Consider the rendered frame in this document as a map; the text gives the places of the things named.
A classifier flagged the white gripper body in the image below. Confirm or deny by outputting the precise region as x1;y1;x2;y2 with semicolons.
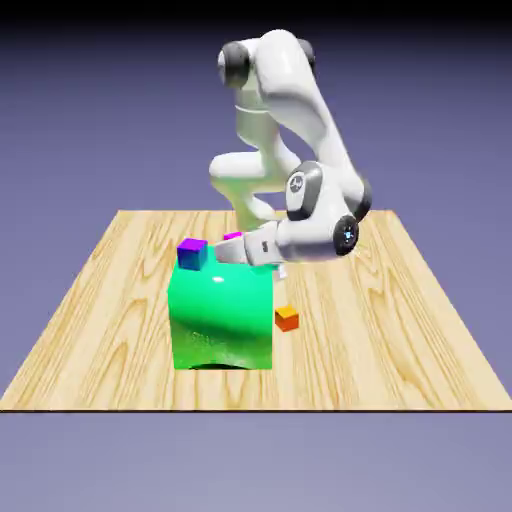
213;235;250;266

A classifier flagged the small purple cube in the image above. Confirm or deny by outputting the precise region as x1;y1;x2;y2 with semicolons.
176;237;209;272

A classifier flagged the small orange cube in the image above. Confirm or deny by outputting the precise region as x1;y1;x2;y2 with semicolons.
274;304;300;333

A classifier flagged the large green box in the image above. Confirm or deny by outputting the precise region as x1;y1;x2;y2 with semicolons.
167;244;279;371

